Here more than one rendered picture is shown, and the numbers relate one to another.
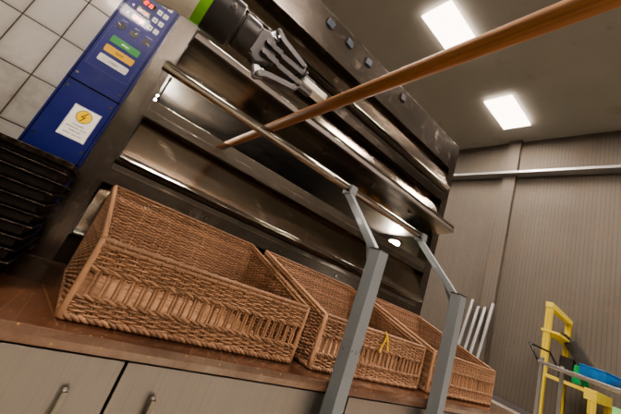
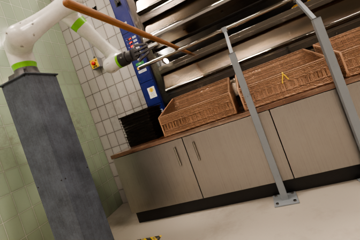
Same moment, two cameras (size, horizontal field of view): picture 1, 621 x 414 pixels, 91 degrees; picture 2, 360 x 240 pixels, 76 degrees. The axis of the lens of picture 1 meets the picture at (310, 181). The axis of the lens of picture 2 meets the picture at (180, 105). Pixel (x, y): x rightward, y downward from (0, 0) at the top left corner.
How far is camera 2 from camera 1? 1.15 m
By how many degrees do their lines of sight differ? 52
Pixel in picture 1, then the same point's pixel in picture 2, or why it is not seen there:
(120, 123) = (158, 82)
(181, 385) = (198, 136)
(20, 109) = (142, 100)
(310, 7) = not seen: outside the picture
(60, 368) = (171, 144)
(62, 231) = not seen: hidden behind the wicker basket
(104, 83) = (145, 77)
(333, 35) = not seen: outside the picture
